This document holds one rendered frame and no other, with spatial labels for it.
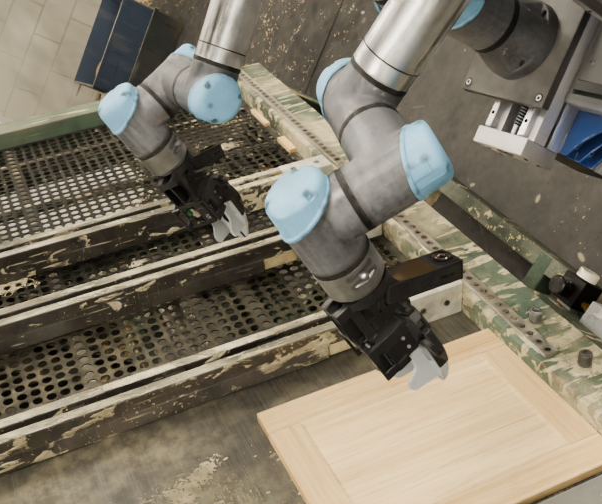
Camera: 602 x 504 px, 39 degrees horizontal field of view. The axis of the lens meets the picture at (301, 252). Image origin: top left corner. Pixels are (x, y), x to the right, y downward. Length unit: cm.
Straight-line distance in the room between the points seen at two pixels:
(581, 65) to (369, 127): 82
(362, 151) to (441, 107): 249
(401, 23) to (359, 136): 13
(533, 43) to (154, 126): 68
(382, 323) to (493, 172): 211
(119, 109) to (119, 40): 417
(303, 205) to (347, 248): 8
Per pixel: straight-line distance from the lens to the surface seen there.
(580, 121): 170
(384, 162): 89
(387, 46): 95
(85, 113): 272
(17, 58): 649
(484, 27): 154
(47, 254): 204
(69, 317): 183
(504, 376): 161
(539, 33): 161
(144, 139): 143
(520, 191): 298
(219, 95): 130
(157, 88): 143
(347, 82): 98
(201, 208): 148
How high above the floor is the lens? 216
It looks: 35 degrees down
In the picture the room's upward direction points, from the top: 72 degrees counter-clockwise
